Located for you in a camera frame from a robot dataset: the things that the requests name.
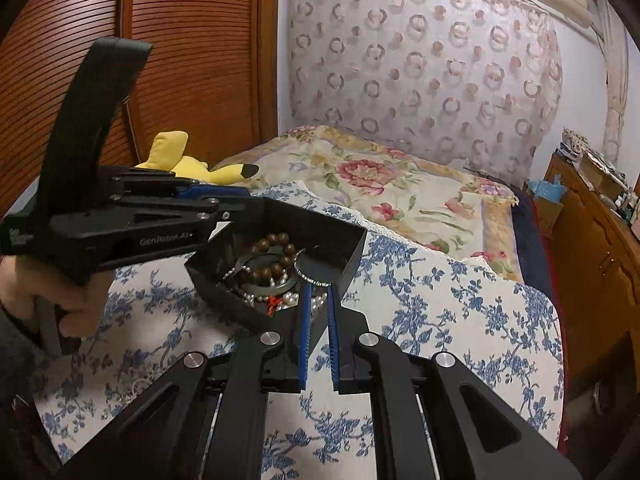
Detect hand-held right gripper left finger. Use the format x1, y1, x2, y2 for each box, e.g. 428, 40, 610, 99
60, 282, 315, 480

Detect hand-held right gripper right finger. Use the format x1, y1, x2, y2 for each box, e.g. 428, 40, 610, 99
326, 285, 583, 480

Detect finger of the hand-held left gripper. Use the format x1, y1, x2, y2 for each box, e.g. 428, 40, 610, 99
112, 196, 266, 226
107, 164, 251, 200

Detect white pearl bracelet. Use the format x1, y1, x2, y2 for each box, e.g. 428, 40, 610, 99
222, 265, 331, 316

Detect thin silver bangle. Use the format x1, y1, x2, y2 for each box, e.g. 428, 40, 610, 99
294, 250, 335, 289

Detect brown wooden bead bracelet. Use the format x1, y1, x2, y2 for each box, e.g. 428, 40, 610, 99
245, 232, 301, 281

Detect black box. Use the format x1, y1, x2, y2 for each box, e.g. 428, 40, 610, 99
184, 195, 368, 335

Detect person's left hand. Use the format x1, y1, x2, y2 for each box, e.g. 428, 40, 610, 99
0, 255, 116, 356

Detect yellow plush toy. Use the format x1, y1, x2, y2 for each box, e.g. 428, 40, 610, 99
132, 131, 260, 186

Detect blue floral cloth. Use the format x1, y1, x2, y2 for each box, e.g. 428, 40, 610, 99
30, 180, 566, 480

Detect wooden louvered wardrobe door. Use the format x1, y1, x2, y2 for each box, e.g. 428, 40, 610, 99
0, 0, 132, 221
120, 0, 281, 171

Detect red flower bedspread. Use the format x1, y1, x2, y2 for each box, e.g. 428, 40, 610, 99
210, 125, 523, 281

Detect navy blue blanket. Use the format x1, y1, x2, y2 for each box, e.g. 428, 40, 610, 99
514, 185, 557, 306

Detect circle pattern lace curtain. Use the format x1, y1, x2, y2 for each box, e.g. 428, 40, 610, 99
287, 0, 563, 183

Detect teal box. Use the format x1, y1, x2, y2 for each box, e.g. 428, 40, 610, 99
527, 177, 569, 237

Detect wooden cabinet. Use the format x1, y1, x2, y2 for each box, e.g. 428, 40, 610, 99
542, 152, 640, 376

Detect patterned storage box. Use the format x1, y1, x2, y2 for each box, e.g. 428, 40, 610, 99
560, 127, 592, 162

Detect cardboard box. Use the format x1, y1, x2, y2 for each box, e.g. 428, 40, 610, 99
580, 152, 624, 197

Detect beige patterned curtain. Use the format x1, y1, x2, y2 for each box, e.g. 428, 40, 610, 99
602, 10, 632, 161

